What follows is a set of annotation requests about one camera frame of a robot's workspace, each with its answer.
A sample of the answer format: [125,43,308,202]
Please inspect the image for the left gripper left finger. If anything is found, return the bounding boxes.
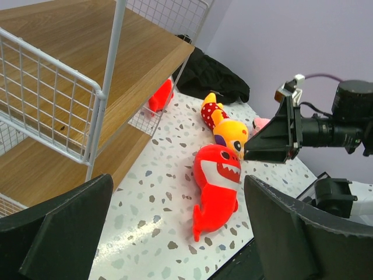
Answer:
[1,174,114,279]

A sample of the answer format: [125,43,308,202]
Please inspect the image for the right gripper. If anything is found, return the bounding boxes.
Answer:
[244,97,302,163]

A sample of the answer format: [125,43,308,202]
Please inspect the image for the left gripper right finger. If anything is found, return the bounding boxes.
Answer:
[244,175,372,279]

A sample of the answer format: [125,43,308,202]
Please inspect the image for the yellow plush red dotted dress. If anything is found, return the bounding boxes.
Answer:
[200,92,249,160]

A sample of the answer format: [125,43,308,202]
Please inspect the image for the red shark plush front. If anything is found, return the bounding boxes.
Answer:
[192,144,241,242]

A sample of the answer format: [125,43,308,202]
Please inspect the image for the red shark plush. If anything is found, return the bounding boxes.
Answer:
[148,78,174,113]
[192,144,241,242]

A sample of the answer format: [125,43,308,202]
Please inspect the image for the red shark plush back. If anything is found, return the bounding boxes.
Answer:
[148,78,174,113]

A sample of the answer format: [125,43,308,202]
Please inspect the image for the pink plush striped hat right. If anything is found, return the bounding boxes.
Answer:
[251,117,270,136]

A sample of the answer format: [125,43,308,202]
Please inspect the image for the black jacket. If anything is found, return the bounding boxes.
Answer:
[172,47,250,104]

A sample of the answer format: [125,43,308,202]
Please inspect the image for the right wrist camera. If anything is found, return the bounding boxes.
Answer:
[274,74,305,106]

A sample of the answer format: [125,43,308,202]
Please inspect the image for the white wire wooden shelf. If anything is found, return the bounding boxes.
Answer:
[1,1,211,216]

